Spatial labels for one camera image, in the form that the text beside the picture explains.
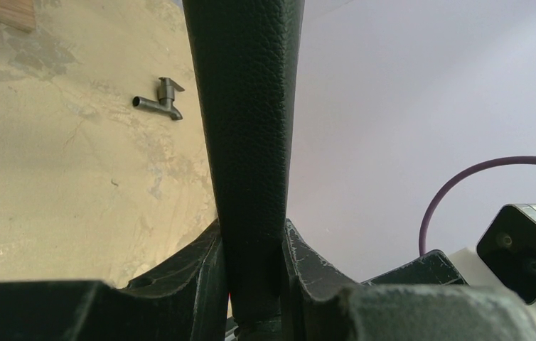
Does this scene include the black zippered tool case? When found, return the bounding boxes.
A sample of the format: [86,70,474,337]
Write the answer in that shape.
[183,1,304,325]

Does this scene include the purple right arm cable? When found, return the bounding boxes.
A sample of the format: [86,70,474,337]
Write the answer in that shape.
[418,156,536,257]

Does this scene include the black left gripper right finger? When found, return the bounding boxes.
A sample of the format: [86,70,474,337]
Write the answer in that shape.
[281,222,536,340]

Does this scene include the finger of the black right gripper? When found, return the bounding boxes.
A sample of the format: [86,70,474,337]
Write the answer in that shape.
[363,250,467,286]

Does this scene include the dark metal pipe fitting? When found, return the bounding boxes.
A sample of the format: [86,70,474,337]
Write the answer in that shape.
[132,77,185,121]

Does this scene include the wooden board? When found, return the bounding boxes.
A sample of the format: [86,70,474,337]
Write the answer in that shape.
[0,0,36,33]

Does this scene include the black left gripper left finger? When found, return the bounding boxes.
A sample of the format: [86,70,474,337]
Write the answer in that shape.
[0,222,228,340]

